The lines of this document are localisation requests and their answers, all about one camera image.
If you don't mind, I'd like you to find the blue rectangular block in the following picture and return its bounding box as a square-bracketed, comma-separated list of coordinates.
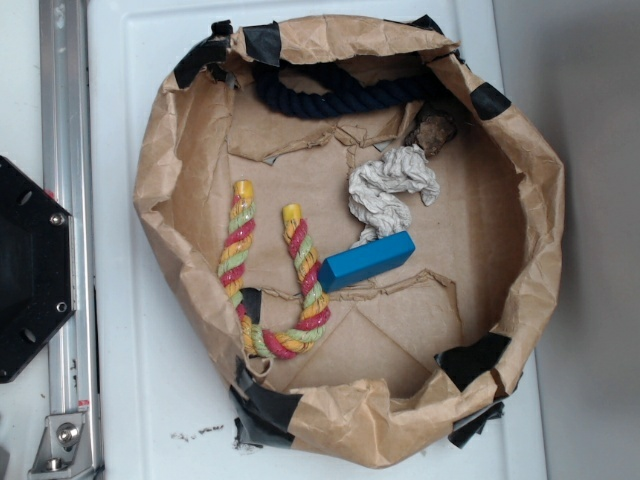
[318, 231, 415, 292]

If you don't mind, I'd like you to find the metal corner bracket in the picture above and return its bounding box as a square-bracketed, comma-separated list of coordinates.
[28, 412, 92, 479]

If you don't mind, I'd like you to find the brown paper bin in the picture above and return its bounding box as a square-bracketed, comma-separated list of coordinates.
[133, 15, 564, 468]

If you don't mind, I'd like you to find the red yellow green rope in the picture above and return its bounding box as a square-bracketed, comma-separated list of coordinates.
[216, 179, 332, 361]

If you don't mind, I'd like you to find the dark navy rope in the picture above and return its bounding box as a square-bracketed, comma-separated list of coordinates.
[251, 58, 435, 120]

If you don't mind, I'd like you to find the aluminium extrusion rail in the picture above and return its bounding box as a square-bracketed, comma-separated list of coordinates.
[39, 1, 105, 479]

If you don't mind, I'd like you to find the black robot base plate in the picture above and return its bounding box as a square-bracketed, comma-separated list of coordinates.
[0, 157, 74, 384]

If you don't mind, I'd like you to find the brown rock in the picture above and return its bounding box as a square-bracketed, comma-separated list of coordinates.
[404, 104, 457, 158]

